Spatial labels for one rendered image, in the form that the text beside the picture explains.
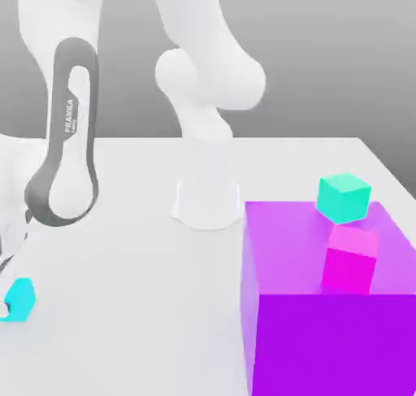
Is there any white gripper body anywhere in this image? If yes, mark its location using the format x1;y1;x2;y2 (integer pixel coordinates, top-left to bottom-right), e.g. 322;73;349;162
0;230;29;306

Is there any small cyan cube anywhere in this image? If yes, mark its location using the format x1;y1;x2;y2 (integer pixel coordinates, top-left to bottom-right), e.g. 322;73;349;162
0;276;37;323

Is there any small teal cube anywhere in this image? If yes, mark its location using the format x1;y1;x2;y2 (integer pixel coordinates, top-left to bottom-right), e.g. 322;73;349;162
315;172;372;225

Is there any small magenta cube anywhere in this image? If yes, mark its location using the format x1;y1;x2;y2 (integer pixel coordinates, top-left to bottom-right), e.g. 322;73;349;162
320;224;380;296

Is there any large purple box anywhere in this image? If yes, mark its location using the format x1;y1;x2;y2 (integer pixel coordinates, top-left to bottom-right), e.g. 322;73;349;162
240;200;416;396

